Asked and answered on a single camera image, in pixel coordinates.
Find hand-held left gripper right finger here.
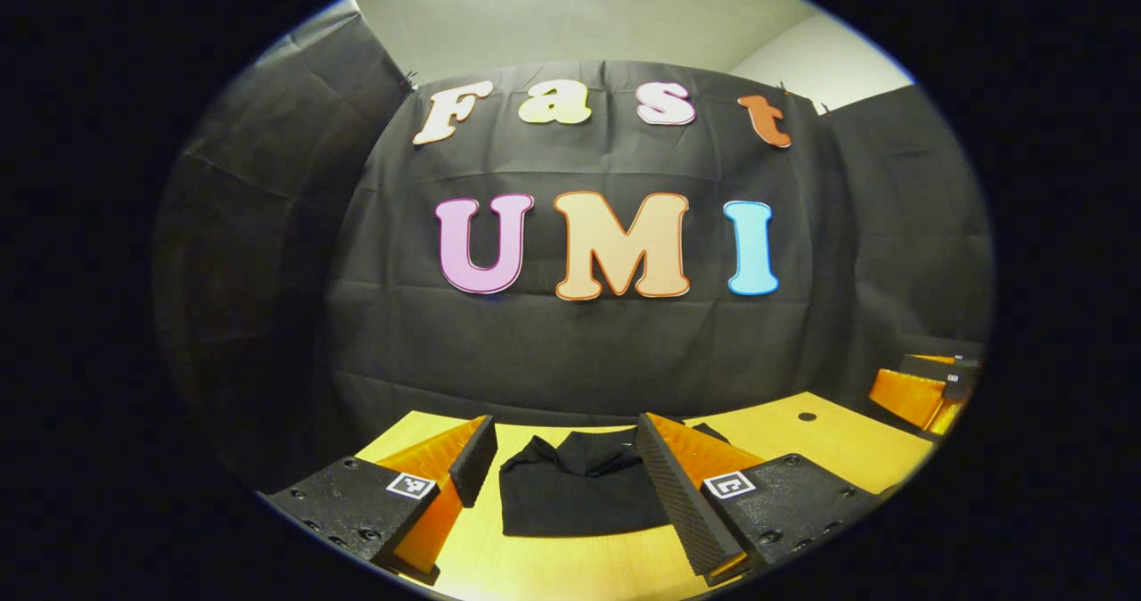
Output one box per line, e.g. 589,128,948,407
636,412,883,586

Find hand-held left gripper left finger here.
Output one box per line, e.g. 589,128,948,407
265,416,498,584

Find black button shirt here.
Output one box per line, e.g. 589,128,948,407
497,423,727,538

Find black backdrop cloth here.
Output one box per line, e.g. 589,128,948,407
153,12,995,486

